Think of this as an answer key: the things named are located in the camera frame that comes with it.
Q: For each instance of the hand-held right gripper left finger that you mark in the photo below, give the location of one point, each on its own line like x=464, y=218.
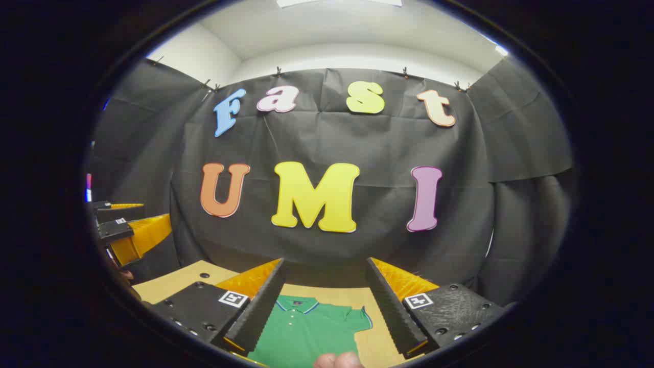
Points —
x=260, y=312

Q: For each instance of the black backdrop cloth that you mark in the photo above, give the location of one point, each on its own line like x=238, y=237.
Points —
x=357, y=143

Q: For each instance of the lit screen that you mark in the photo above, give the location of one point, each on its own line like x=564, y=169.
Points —
x=88, y=186

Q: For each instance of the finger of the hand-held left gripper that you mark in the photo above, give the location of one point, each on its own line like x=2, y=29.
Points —
x=117, y=212
x=115, y=230

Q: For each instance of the green T-shirt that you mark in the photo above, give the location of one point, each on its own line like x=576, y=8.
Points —
x=306, y=332

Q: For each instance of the row of black cloth clips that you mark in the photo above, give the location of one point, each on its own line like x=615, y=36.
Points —
x=278, y=70

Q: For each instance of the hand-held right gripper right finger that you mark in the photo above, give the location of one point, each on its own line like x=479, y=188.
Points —
x=388, y=312

